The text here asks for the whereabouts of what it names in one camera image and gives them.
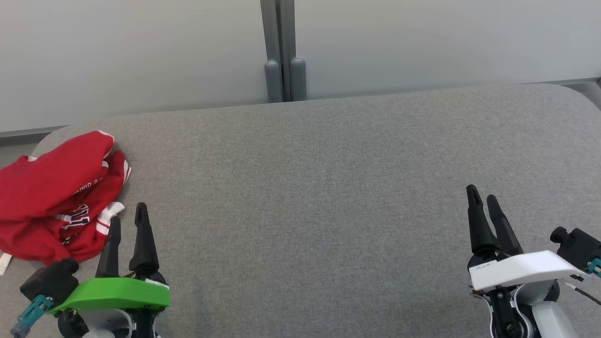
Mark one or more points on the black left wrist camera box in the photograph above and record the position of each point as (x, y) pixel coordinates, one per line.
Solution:
(49, 281)

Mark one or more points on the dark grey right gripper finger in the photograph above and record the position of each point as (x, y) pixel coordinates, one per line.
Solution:
(480, 225)
(504, 234)

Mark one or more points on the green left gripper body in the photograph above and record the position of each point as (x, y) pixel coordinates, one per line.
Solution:
(117, 293)

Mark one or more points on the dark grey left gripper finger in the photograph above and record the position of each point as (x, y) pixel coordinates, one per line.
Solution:
(143, 244)
(110, 253)

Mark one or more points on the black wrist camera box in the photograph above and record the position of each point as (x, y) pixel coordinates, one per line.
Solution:
(49, 281)
(580, 246)

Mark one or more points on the grey door frame post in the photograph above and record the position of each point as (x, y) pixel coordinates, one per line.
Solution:
(272, 70)
(296, 70)

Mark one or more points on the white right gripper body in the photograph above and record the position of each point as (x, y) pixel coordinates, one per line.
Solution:
(521, 270)

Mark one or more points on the grey partition base rail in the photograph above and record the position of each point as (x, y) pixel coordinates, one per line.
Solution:
(587, 87)
(28, 133)

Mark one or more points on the red Bulls basketball jersey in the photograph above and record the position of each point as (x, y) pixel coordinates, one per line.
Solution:
(37, 241)

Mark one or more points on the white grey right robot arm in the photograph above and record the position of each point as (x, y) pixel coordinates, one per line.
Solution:
(551, 319)

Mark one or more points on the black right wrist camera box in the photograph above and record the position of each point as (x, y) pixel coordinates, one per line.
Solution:
(580, 246)

